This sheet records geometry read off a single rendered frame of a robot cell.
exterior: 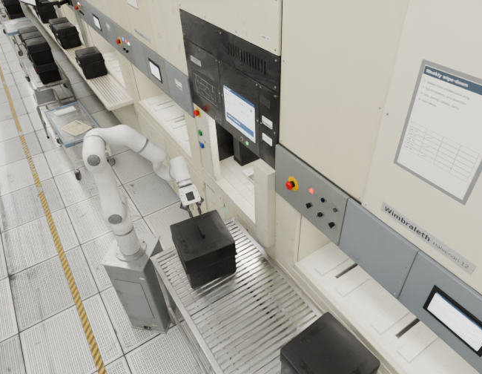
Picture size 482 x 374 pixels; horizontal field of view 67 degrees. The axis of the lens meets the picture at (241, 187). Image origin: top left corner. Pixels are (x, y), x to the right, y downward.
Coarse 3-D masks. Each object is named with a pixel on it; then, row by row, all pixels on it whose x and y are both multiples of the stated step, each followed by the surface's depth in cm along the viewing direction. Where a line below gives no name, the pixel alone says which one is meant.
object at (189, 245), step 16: (176, 224) 204; (192, 224) 203; (208, 224) 203; (224, 224) 202; (176, 240) 195; (192, 240) 194; (208, 240) 194; (224, 240) 193; (192, 256) 186; (208, 256) 189; (224, 256) 195; (192, 272) 191
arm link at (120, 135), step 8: (96, 128) 177; (104, 128) 174; (112, 128) 172; (120, 128) 171; (128, 128) 173; (88, 136) 175; (96, 136) 176; (104, 136) 175; (112, 136) 171; (120, 136) 171; (128, 136) 172; (136, 136) 175; (144, 136) 181; (112, 144) 179; (120, 144) 174; (128, 144) 175; (136, 144) 176; (144, 144) 178
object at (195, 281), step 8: (216, 264) 197; (224, 264) 200; (232, 264) 203; (200, 272) 195; (208, 272) 198; (216, 272) 201; (224, 272) 204; (192, 280) 196; (200, 280) 200; (208, 280) 203; (192, 288) 201
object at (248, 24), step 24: (192, 0) 178; (216, 0) 159; (240, 0) 144; (264, 0) 132; (216, 24) 168; (240, 24) 151; (264, 24) 137; (264, 48) 143; (192, 72) 212; (216, 96) 198; (264, 120) 164
